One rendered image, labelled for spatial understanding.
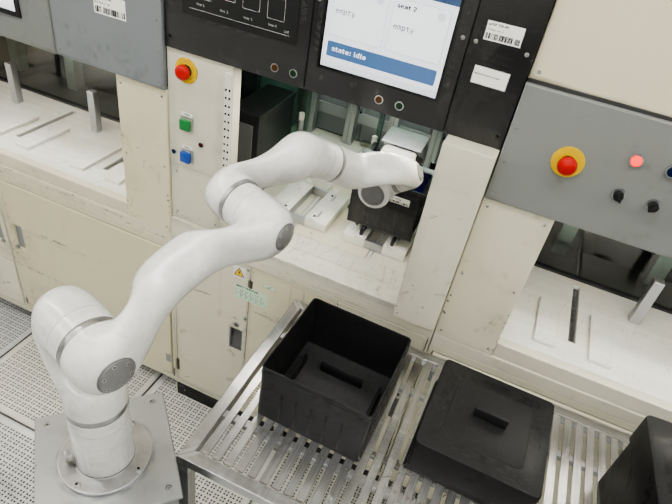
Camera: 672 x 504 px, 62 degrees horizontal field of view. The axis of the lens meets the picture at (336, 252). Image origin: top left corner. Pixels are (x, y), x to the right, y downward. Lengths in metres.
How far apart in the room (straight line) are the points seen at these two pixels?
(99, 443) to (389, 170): 0.85
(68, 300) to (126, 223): 0.92
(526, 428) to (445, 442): 0.21
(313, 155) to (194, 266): 0.32
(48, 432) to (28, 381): 1.14
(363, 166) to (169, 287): 0.53
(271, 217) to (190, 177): 0.67
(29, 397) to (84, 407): 1.36
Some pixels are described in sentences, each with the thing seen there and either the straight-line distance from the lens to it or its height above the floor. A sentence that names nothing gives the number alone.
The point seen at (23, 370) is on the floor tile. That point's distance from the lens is 2.61.
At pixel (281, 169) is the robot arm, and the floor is 1.35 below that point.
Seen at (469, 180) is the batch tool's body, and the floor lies 1.33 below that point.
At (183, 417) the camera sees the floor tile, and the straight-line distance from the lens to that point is 2.35.
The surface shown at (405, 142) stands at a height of 1.22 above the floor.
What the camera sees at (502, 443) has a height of 0.86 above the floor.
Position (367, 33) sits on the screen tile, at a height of 1.57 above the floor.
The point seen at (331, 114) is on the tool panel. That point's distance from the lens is 2.41.
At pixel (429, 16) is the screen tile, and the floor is 1.63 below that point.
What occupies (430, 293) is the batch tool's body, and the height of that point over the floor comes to 0.99.
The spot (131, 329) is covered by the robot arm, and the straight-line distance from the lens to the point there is 1.02.
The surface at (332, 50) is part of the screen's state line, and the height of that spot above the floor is 1.51.
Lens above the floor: 1.91
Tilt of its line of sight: 37 degrees down
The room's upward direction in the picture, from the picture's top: 11 degrees clockwise
